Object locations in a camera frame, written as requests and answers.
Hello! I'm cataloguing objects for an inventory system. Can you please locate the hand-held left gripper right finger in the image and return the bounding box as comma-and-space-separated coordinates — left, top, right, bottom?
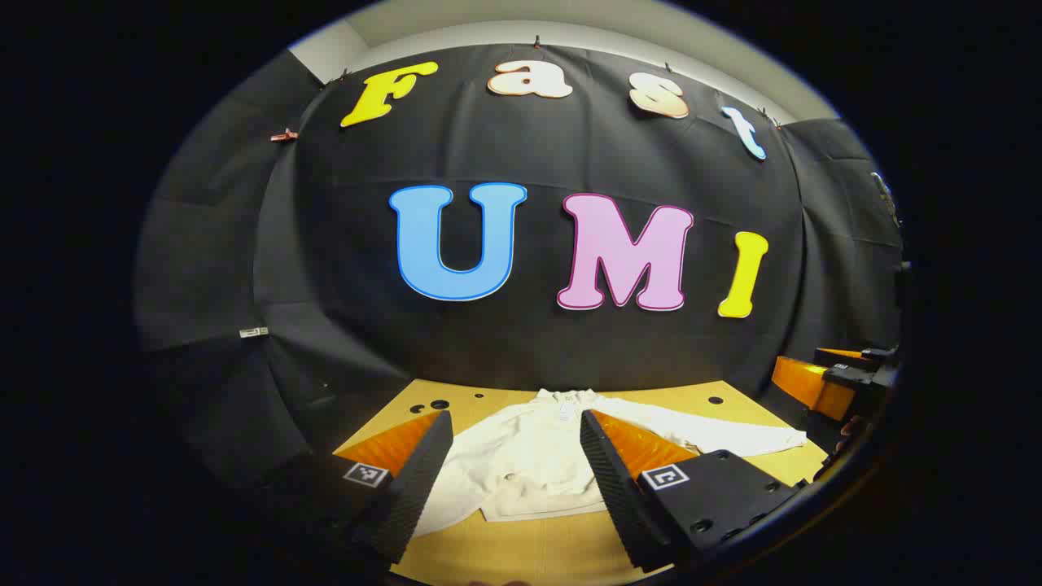
579, 409, 807, 573

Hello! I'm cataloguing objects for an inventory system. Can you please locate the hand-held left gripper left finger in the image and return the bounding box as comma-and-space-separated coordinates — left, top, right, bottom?
244, 409, 454, 566

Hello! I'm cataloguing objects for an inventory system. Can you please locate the white sweatshirt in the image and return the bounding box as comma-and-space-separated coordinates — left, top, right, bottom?
411, 388, 808, 538

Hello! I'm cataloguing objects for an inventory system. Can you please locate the black backdrop cloth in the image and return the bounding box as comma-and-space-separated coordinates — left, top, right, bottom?
134, 42, 904, 489

